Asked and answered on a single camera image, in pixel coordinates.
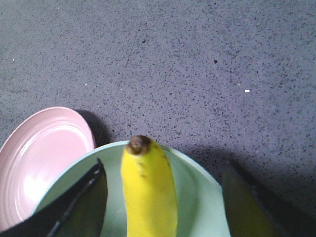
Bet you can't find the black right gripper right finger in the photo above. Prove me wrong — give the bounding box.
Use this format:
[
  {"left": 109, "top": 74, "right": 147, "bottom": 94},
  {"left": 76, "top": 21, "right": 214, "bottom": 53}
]
[{"left": 222, "top": 160, "right": 316, "bottom": 237}]

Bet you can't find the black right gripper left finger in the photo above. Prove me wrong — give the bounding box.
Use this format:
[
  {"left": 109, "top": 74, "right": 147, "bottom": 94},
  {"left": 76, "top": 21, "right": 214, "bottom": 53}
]
[{"left": 0, "top": 160, "right": 108, "bottom": 237}]

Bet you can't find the yellow banana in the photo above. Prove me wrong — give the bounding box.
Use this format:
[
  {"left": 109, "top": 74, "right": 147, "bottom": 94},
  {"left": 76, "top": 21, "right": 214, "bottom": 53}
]
[{"left": 121, "top": 135, "right": 178, "bottom": 237}]

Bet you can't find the green ribbed bowl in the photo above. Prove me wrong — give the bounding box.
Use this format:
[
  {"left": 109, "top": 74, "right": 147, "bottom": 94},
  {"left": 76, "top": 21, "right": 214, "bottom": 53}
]
[{"left": 34, "top": 141, "right": 230, "bottom": 237}]

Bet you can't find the pink plate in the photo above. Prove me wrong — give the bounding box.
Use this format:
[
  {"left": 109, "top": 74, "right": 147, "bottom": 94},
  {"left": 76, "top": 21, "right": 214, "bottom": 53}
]
[{"left": 0, "top": 107, "right": 95, "bottom": 231}]

